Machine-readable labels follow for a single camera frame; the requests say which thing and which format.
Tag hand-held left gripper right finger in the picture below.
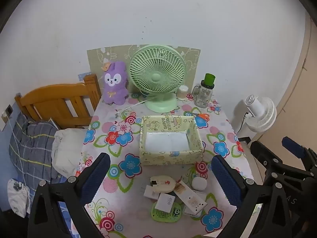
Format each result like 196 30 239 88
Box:
211 155 293 238

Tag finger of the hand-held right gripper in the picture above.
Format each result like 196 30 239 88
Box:
282 136 317 173
250 141 280 176

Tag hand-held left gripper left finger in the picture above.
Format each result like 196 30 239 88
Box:
27 152 111 238

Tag white round gadget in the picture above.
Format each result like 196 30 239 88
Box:
192 177 208 191

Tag white long box brown print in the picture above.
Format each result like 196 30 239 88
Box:
173 180 207 215

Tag white power adapter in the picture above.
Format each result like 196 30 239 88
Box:
144 185 160 200

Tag yellow patterned storage box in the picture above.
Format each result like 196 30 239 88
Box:
139 115 205 166

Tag cream oval cartoon case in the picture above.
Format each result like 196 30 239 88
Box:
150 175 177 193

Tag green panda mesh case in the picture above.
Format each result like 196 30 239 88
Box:
152 201 183 222

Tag white square printed adapter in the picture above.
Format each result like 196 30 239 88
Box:
156 193 176 214

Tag white floor fan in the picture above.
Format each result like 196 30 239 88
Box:
235 95 277 134

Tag white pillow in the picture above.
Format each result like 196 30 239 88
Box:
52 128 87 175

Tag blue patterned bed sheet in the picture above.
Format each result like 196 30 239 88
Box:
57 200 82 238

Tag floral tablecloth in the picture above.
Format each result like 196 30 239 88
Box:
71 92 255 238

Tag beige wardrobe door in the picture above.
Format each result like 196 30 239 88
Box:
255 12 317 154

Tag grey plaid blanket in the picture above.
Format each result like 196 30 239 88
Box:
9 113 60 186

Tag glass jar mug green lid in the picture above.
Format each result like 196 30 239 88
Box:
192 73 215 108

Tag white printed cloth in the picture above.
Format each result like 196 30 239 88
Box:
7 178 31 219

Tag purple plush bunny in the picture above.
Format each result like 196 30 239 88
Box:
101 61 129 105

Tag wooden bed headboard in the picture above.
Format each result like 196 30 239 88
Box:
14 74 102 129

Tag cotton swab container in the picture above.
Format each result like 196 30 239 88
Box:
176 85 190 101

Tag green desk fan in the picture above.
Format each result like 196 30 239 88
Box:
129 45 187 113

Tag black floor fan cable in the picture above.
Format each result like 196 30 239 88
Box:
236 111 248 134

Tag orange handled scissors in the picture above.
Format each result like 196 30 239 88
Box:
192 113 210 122

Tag thin white charging cable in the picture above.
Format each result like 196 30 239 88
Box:
4 114 31 199

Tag white desk fan cable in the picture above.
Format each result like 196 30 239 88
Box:
115 97 154 116

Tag white wall socket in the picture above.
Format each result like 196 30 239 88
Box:
1 113 9 132

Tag beige patterned wall board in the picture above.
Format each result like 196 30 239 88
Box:
87 45 201 97

